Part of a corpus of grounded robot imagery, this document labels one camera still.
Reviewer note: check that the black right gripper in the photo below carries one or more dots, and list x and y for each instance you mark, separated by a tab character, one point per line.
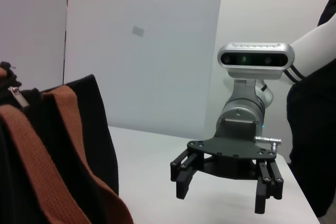
231	161

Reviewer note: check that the silver zipper pull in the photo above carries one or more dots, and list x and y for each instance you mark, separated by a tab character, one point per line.
19	98

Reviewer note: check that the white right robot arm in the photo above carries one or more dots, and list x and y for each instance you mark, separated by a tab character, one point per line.
241	108

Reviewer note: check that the standing person in black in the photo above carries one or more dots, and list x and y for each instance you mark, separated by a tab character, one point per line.
315	129

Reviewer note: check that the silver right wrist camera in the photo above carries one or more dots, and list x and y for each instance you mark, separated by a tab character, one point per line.
254	48

